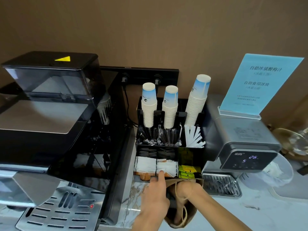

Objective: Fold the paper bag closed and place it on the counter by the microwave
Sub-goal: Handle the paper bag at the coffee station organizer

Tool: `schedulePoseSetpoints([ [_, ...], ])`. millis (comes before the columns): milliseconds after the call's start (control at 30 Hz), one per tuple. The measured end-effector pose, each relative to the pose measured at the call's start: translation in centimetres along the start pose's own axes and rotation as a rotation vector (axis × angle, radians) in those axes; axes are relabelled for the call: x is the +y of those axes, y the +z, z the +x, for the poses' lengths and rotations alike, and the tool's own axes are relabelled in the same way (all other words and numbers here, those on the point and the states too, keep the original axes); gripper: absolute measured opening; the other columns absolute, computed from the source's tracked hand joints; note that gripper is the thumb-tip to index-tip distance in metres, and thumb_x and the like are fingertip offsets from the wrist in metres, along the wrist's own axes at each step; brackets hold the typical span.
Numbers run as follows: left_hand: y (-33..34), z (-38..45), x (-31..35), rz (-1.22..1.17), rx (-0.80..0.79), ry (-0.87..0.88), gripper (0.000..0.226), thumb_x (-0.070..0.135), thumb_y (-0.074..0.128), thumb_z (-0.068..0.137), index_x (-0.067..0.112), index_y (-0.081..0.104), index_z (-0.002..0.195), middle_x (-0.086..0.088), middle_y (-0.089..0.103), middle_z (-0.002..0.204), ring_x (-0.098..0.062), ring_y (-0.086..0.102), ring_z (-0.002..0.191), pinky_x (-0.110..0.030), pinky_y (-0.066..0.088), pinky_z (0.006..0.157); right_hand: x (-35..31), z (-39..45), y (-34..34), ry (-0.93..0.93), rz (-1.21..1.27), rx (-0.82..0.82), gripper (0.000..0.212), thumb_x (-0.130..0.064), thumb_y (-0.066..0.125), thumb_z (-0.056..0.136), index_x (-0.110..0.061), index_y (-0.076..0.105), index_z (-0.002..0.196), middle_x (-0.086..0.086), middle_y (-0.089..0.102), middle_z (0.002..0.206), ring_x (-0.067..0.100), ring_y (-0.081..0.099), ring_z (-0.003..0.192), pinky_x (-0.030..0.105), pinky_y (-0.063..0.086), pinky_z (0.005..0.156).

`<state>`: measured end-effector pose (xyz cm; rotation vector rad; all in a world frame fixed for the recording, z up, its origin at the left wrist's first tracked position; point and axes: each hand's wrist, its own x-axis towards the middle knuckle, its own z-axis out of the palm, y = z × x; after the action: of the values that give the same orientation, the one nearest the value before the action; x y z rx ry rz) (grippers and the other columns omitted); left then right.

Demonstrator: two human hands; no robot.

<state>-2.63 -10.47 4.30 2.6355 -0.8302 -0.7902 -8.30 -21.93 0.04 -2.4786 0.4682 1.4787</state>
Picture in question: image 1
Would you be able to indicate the person's right hand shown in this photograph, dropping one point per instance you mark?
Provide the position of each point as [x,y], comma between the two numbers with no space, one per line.
[190,191]

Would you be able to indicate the person's left hand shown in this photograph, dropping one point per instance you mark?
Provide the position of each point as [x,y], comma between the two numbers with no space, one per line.
[154,202]

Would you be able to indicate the brown paper bag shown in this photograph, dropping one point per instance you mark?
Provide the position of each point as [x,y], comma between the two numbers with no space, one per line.
[176,214]

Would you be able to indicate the person's right forearm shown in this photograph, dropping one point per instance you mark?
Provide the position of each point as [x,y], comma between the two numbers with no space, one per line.
[216,214]

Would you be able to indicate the person's left forearm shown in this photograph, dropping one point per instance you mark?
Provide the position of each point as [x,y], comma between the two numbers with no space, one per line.
[150,223]

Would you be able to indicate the stack of yellow-green tea packets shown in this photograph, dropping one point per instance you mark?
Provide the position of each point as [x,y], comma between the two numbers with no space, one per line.
[189,171]

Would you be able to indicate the stack of brown sachets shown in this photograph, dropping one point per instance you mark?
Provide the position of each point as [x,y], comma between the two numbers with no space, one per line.
[144,176]

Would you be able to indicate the metal drip tray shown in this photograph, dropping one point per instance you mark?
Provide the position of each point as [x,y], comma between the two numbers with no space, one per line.
[222,185]

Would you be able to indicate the stack of white sachets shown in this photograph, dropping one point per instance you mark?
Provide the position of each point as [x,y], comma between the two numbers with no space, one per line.
[145,164]
[168,165]

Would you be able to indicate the black acrylic condiment organizer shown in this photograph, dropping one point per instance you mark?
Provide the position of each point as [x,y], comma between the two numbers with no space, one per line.
[192,156]

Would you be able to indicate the row of dark packets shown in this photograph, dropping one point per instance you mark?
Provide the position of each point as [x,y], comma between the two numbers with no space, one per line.
[156,151]

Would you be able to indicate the pile of white paper sticks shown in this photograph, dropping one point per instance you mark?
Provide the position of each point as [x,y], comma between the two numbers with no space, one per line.
[192,137]

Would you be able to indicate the pile of black wrapped stirrers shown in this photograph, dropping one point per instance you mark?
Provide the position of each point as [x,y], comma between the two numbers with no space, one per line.
[166,138]

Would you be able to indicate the grey water dispenser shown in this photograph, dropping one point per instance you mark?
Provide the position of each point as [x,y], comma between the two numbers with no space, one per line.
[240,141]

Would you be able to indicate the tall stack of white paper cups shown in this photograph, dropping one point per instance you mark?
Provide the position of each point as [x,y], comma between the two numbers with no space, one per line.
[196,105]

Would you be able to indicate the gold glass bowl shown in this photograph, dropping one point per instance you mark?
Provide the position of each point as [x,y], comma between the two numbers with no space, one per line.
[288,141]

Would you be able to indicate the black power plug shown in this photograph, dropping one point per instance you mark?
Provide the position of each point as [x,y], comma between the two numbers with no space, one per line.
[124,78]
[157,79]

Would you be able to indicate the blue sign in acrylic stand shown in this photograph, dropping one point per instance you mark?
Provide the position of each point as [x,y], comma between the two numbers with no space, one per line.
[257,86]

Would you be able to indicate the black and silver coffee machine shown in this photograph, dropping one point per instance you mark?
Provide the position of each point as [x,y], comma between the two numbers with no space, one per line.
[43,132]

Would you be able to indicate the black wall socket panel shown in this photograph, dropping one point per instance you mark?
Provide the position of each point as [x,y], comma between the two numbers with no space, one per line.
[144,72]

